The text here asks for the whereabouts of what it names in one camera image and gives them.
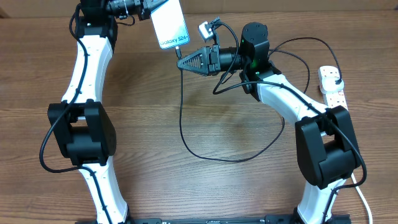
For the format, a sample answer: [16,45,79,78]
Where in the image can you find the black charging cable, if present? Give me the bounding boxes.
[174,37,344,163]

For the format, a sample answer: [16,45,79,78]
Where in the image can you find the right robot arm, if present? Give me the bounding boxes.
[177,21,365,223]

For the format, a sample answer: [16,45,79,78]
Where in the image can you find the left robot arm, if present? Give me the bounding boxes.
[39,0,166,223]

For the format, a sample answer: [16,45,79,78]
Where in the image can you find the white power strip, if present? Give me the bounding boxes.
[318,65,348,109]

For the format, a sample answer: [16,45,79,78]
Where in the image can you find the white power strip cord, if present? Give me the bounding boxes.
[350,173,374,224]

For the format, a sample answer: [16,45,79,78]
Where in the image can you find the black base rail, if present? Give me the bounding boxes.
[74,213,352,224]

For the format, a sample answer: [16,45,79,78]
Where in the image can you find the white charger plug adapter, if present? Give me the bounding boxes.
[320,77,345,95]

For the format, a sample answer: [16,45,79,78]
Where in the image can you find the smartphone with blue screen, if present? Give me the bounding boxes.
[151,0,190,49]

